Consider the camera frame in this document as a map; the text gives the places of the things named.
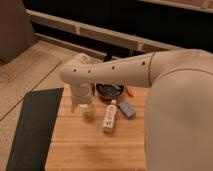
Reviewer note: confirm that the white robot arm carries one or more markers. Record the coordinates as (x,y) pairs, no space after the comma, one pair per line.
(178,118)

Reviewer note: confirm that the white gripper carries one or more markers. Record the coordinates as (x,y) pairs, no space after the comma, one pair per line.
(82,96)

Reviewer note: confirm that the white plastic bottle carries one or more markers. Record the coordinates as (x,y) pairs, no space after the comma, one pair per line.
(109,119)

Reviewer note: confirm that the orange marker pen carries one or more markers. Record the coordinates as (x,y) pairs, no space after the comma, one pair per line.
(129,91)

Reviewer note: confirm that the dark ceramic cup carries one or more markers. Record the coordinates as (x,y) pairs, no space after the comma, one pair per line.
(109,91)

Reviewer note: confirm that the brown cabinet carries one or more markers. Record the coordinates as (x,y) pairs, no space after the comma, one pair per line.
(16,31)

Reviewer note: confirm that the dark floor mat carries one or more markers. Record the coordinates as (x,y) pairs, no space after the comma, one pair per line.
(34,130)

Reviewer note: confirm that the white shelf rail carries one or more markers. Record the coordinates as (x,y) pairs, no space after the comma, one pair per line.
(100,34)

